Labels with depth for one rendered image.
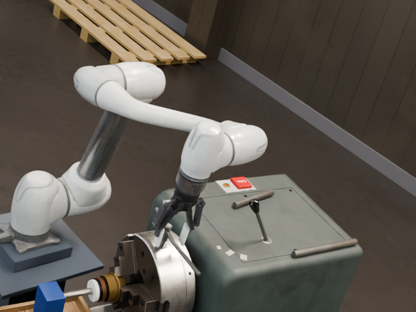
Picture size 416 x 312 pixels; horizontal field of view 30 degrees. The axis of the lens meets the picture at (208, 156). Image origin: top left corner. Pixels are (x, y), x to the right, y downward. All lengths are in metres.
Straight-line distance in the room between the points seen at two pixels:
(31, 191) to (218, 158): 0.96
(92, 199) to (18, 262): 0.36
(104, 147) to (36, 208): 0.34
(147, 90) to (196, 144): 0.56
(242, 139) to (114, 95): 0.47
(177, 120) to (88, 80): 0.35
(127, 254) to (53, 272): 0.59
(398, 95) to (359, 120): 0.42
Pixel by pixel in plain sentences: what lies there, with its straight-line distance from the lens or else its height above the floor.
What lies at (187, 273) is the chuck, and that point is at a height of 1.19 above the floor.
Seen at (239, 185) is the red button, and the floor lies 1.27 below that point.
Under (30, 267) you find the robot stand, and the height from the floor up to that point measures 0.76.
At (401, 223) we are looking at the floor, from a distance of 5.61.
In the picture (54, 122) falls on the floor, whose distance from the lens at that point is 5.54.
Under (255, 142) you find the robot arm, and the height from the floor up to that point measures 1.66.
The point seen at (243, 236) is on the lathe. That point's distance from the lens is 2.55.
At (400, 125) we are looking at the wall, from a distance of 6.02.
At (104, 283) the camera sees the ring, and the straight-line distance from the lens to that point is 2.44.
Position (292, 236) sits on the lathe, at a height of 1.25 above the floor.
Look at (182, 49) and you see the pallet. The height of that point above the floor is 0.10.
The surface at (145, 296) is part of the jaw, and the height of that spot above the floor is 1.12.
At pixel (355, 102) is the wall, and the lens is 6.24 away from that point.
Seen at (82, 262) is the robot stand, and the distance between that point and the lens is 3.09.
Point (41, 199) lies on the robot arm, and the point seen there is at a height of 1.02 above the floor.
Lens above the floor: 2.66
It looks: 29 degrees down
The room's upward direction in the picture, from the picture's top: 16 degrees clockwise
